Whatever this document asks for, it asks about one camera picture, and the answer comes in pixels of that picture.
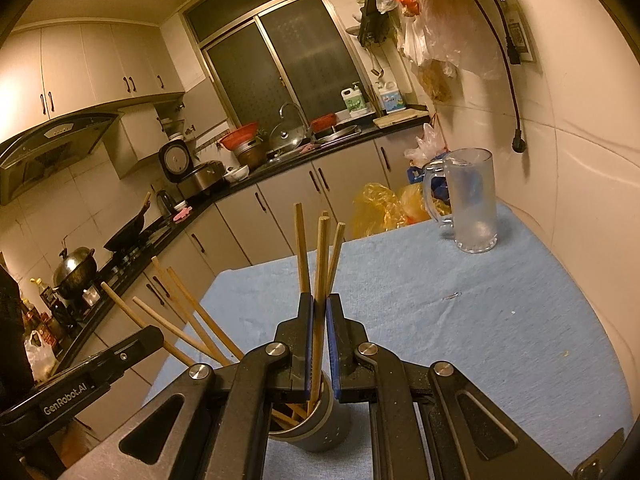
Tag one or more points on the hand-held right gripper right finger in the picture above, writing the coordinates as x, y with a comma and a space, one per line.
334, 360

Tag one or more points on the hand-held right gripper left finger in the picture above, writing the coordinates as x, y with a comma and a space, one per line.
308, 345

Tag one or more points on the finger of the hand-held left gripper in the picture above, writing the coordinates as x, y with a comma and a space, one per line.
135, 350

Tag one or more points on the dark grey chopstick holder cup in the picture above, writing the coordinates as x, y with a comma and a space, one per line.
320, 435

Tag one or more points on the silver lidded pot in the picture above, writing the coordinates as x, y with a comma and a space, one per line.
75, 270

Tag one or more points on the black wok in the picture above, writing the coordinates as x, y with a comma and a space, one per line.
125, 237

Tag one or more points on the blue towel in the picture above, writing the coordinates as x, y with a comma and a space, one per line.
450, 335

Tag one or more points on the beige base cabinets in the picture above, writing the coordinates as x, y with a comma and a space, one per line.
280, 205

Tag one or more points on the pink cloth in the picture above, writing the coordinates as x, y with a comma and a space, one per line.
182, 215

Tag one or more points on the black kettle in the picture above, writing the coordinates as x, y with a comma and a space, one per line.
167, 205

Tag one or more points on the yellow plastic bag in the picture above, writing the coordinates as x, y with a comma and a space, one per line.
375, 210
412, 205

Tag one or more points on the white bowl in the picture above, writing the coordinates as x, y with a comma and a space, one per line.
236, 174

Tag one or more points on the rice cooker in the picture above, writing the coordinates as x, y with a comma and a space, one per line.
175, 160

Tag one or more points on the blue package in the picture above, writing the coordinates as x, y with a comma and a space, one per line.
415, 175

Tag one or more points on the glass pot lid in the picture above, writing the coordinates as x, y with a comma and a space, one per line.
286, 137

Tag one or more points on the clear glass mug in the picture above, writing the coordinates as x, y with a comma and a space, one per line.
470, 200

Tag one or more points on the steel sink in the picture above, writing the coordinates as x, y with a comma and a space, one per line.
337, 133

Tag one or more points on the large red basin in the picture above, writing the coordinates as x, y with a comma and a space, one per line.
240, 135

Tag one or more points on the small red basin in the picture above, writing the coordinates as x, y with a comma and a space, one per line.
322, 122

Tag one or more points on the range hood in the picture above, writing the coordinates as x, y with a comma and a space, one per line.
50, 140

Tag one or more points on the pink white plastic bag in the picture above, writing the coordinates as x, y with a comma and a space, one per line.
430, 145

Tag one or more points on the wooden cutting board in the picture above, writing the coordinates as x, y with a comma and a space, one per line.
400, 117

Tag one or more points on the green label detergent bottle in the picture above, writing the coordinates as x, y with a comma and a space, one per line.
354, 100

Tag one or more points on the blue label detergent bottle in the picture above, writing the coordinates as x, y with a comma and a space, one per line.
390, 99

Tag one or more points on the grey smartphone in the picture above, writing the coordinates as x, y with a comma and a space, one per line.
597, 460

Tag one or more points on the beige upper cabinets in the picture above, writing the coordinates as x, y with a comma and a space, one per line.
100, 65

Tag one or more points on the frosted glass window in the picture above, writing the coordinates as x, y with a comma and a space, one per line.
300, 50

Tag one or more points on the hanging clear plastic bags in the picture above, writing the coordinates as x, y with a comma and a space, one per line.
440, 35

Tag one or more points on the black wall rack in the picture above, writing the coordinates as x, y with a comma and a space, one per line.
372, 25

